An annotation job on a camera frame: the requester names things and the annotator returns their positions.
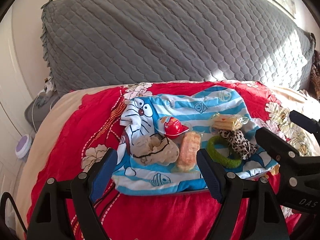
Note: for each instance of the blue striped Doraemon cloth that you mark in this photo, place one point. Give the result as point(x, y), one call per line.
point(193, 105)

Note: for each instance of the leopard print scrunchie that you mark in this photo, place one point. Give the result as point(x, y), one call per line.
point(238, 143)

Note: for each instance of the grey quilted headboard cover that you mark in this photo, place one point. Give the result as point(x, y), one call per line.
point(93, 43)

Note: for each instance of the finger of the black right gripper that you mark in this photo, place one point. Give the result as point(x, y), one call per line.
point(277, 142)
point(310, 125)

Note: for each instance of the yellow rice cake snack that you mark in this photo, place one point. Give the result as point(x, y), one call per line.
point(228, 122)

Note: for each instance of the purple white round device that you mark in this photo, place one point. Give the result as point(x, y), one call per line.
point(23, 146)

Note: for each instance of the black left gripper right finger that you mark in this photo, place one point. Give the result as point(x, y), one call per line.
point(264, 218)

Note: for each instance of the red floral bedspread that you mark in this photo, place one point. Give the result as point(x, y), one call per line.
point(84, 124)

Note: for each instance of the Kinder Joy egg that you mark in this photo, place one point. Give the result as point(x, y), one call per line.
point(170, 127)

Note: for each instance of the grey shallow tray box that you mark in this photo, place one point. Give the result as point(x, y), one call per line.
point(273, 180)

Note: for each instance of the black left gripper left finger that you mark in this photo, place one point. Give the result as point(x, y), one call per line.
point(50, 216)

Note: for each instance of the beige organza scrunchie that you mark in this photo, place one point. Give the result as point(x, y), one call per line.
point(154, 149)

